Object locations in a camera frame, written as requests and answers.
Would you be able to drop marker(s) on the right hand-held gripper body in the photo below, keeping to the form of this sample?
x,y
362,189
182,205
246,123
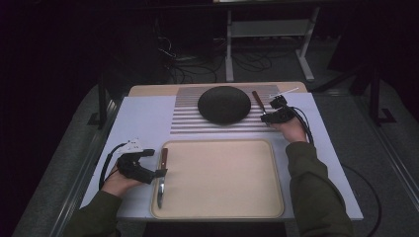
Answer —
x,y
283,115

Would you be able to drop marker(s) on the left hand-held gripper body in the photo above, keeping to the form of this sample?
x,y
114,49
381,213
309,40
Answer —
x,y
133,168

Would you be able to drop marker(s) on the dark round plate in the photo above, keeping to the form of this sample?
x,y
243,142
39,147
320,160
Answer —
x,y
224,105

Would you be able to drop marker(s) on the beige tray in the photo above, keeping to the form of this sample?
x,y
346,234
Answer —
x,y
224,179

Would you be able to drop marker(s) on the person's right hand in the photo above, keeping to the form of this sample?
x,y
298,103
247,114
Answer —
x,y
293,131

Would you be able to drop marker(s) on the person's left hand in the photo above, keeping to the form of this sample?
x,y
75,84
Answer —
x,y
117,186

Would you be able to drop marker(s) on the striped woven placemat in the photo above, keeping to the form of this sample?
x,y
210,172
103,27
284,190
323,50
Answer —
x,y
184,123

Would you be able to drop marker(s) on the black metal stand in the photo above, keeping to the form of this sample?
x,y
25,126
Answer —
x,y
375,95
102,98

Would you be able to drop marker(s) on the grey metal rail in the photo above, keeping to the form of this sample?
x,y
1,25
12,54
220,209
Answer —
x,y
74,200
395,161

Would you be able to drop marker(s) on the white metal desk frame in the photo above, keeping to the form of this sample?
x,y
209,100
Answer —
x,y
268,29

